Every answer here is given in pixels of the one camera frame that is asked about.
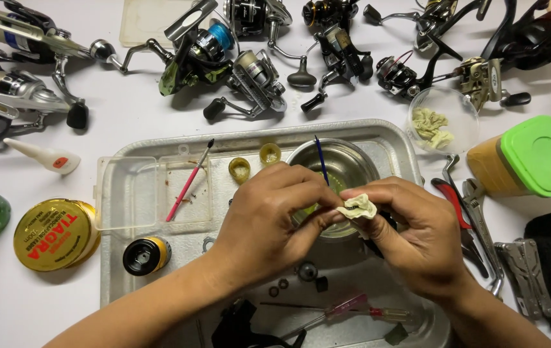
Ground person's left hand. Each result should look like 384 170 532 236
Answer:
210 162 347 292

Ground person's right hand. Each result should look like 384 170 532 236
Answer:
340 177 475 301

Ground cream cleaning cloth piece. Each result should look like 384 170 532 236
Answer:
336 193 378 221

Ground silver adjustable wrench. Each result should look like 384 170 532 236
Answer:
462 178 506 298

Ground small black round knob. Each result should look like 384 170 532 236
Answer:
298 261 318 282

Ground small yellow cap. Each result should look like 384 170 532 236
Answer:
228 157 251 185
259 143 282 167

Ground small silver spanner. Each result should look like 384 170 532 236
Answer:
442 154 461 185

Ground blue thin brush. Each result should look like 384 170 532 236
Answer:
314 135 330 187

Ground black reel body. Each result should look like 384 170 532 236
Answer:
211 299 308 348

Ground small green plastic part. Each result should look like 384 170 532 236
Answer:
384 322 409 347

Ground silver folding multitool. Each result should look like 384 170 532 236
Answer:
494 238 551 320

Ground silver metal tray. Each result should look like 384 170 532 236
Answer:
99 119 453 348

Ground round steel bowl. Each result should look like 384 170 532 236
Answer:
285 138 381 242

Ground crumpled cream cloth wad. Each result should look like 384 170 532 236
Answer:
411 107 455 150

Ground black and yellow spool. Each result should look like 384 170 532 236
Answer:
123 236 173 276

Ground clear round plastic container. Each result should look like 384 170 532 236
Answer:
406 86 480 156

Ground clear plastic parts box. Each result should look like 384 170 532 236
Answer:
94 144 214 232

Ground yellow jar with green lid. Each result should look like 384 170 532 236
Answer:
466 114 551 198

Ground grey reel with black knob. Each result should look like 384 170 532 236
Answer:
202 49 289 121

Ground beige gold fishing reel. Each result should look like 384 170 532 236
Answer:
447 56 532 113

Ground black reel with red line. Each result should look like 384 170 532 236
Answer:
375 34 465 101

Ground black green reel blue line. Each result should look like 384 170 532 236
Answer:
121 0 238 97

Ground black and gold fishing reel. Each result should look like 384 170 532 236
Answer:
300 0 375 115

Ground gold round tin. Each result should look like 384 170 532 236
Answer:
13 198 101 272

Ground black silver reel grey knob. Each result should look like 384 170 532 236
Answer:
222 0 318 89

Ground white oil tube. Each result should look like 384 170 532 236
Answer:
3 138 82 176

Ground large dark red fishing reel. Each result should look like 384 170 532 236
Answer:
480 0 551 74

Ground translucent plastic lid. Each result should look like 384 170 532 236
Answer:
119 0 211 49

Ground silver grey fishing reel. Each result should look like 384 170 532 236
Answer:
0 65 90 147

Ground reel with blue label spool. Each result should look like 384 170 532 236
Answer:
0 0 127 74

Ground red handled pliers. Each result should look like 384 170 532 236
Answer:
431 177 490 279

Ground red yellow handled screwdriver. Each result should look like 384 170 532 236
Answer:
259 302 414 324

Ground pink handled brush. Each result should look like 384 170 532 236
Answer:
166 139 215 223

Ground pink clear handled screwdriver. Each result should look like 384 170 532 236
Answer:
279 293 369 340

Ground black reel with long handle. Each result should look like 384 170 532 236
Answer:
363 0 494 53

